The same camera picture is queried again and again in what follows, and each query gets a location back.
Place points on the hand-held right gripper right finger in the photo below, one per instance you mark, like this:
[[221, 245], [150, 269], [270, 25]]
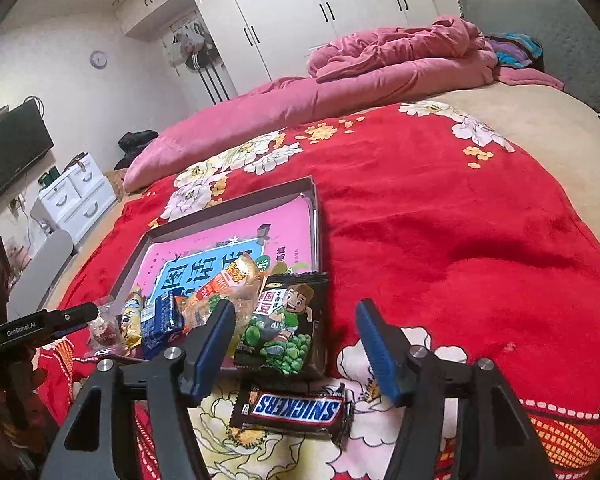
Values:
[[375, 350]]

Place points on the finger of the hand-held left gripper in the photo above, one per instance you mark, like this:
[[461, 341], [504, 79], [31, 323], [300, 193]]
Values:
[[72, 335], [75, 315]]

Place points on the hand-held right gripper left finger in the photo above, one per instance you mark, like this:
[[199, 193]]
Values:
[[215, 345]]

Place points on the small clear dark snack packet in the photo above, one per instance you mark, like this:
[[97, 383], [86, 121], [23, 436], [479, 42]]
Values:
[[105, 332]]

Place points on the yellow cartoon snack packet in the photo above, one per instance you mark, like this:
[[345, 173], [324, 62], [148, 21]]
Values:
[[130, 320]]

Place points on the blue biscuit packet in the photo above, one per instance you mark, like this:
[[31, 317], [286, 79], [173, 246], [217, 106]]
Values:
[[160, 320]]

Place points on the orange bread packet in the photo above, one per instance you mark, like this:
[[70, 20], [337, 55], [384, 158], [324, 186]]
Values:
[[230, 280]]

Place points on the black green-pea snack packet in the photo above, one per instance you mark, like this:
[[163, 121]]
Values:
[[285, 320]]

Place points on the shallow grey cardboard tray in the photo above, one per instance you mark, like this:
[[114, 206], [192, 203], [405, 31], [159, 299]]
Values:
[[140, 265]]

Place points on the brown chocolate bar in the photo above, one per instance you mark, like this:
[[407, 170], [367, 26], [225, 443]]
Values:
[[300, 407]]

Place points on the white drawer cabinet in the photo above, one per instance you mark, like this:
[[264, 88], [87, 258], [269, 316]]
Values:
[[75, 200]]

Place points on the red floral blanket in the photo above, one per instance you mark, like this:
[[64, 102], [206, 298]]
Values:
[[455, 240]]

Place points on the brown wicker basket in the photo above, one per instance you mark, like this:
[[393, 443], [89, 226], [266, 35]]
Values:
[[116, 185]]

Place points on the pink and blue book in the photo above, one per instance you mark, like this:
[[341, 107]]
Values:
[[280, 220]]

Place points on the black bag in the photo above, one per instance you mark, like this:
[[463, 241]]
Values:
[[137, 147]]

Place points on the pink quilt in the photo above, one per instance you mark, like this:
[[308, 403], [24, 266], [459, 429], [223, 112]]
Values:
[[330, 90]]

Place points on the hanging bags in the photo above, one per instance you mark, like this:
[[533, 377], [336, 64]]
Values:
[[190, 42]]

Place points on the purple and teal cloth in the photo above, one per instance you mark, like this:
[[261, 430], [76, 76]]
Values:
[[515, 52]]

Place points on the white wardrobe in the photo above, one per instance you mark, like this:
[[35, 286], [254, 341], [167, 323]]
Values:
[[280, 10]]

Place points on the grey padded headboard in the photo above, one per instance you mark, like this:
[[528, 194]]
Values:
[[570, 25]]

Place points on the black wall television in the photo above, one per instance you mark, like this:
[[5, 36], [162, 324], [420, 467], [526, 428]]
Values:
[[10, 155]]

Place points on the round wall clock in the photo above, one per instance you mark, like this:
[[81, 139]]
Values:
[[98, 59]]

